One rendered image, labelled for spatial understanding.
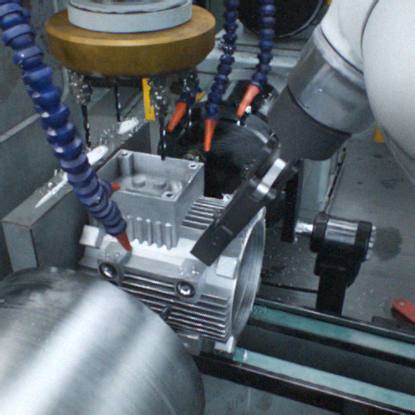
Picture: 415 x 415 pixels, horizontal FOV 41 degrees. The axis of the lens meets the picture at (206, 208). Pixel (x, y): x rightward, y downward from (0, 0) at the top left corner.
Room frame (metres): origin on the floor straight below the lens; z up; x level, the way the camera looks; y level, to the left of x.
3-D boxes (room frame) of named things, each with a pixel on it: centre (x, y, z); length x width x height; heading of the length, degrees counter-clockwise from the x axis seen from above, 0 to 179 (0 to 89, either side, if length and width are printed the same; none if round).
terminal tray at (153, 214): (0.61, 0.08, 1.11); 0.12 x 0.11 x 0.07; 70
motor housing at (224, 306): (0.59, 0.04, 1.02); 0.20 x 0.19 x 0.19; 70
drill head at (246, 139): (0.90, -0.07, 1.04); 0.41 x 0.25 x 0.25; 160
